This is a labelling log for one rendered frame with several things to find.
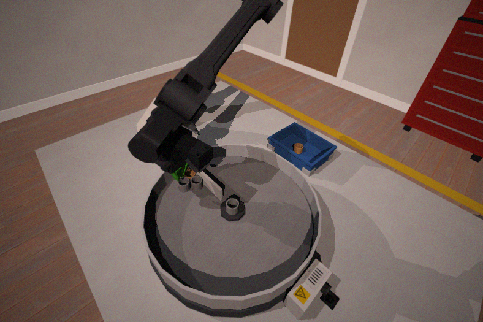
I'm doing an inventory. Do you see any grey metal bushing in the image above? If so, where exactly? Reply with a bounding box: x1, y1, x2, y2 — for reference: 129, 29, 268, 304
191, 175, 203, 191
226, 198, 239, 215
177, 177, 191, 192

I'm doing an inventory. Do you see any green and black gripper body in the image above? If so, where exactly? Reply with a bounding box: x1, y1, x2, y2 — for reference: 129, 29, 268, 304
154, 132, 186, 174

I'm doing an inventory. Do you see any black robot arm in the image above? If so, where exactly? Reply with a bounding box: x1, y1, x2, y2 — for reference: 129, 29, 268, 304
128, 0, 283, 173

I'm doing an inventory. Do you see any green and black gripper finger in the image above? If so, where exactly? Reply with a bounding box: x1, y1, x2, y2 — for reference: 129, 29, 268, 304
171, 166, 182, 181
180, 163, 189, 177

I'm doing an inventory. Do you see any blue crate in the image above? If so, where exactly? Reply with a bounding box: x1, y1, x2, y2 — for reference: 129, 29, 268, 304
268, 122, 337, 176

